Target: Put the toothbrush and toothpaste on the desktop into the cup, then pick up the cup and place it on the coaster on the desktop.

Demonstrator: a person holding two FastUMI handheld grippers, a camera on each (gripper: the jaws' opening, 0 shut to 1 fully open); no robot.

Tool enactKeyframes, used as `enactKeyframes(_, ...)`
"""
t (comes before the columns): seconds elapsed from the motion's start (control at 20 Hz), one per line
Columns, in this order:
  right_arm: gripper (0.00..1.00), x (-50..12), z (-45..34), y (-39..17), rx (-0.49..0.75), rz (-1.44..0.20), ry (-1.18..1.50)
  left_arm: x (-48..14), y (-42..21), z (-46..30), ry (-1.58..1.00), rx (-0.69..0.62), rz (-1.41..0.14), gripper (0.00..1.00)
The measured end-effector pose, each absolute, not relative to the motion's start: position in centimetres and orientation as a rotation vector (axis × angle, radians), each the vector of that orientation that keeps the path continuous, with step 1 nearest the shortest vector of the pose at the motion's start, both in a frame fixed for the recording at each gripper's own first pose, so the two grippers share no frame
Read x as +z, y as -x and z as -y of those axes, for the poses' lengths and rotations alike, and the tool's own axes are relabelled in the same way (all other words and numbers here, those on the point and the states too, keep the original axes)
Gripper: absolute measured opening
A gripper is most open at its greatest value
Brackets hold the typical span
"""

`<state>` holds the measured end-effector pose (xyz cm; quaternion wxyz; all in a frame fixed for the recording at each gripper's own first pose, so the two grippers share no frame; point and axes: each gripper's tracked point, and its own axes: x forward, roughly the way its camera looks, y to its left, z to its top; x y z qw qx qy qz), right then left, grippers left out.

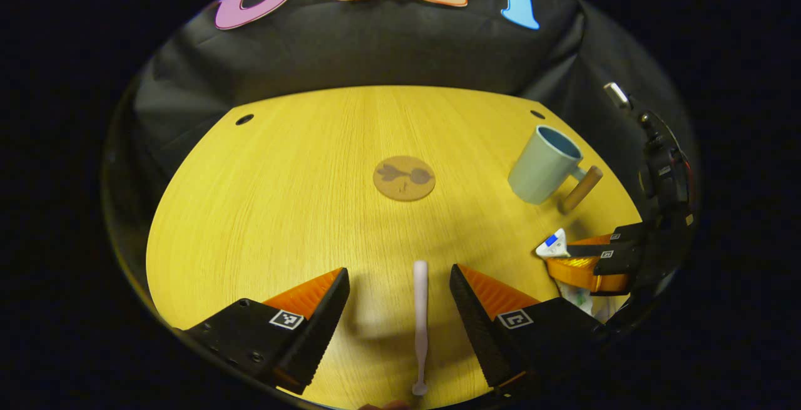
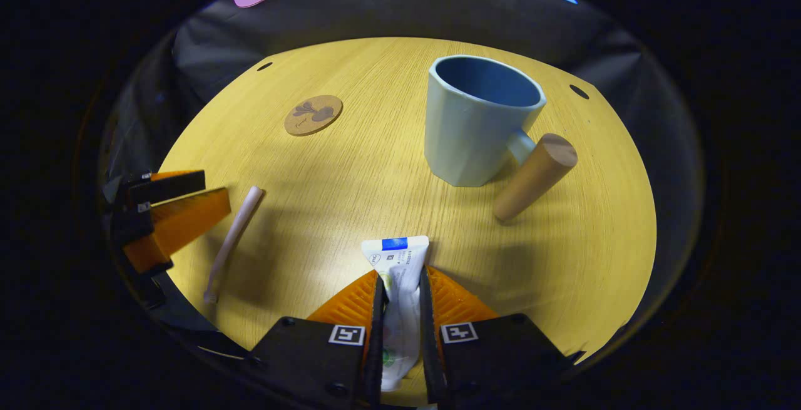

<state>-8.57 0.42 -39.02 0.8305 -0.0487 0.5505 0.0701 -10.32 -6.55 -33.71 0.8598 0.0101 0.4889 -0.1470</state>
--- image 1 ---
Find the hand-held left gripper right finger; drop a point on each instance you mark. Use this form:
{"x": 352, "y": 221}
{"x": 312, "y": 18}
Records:
{"x": 479, "y": 335}

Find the white toothbrush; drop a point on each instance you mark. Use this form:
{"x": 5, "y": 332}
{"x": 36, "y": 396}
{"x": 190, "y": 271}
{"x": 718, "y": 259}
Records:
{"x": 420, "y": 297}

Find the white toothpaste tube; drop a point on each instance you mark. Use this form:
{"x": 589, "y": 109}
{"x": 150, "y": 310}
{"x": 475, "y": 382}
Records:
{"x": 554, "y": 246}

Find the black backdrop cloth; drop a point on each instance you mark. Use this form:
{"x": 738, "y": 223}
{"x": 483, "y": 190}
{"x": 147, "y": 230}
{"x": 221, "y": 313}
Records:
{"x": 375, "y": 53}

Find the wooden desktop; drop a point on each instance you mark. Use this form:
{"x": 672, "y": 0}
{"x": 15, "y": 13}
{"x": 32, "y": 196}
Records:
{"x": 281, "y": 210}

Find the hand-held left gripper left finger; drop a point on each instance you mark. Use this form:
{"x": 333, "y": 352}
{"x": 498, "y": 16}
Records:
{"x": 319, "y": 341}

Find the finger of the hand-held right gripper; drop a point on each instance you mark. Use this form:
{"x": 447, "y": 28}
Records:
{"x": 588, "y": 250}
{"x": 629, "y": 235}

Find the round brown coaster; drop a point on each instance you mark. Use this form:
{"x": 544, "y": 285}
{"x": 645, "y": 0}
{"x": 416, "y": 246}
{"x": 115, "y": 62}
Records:
{"x": 404, "y": 188}

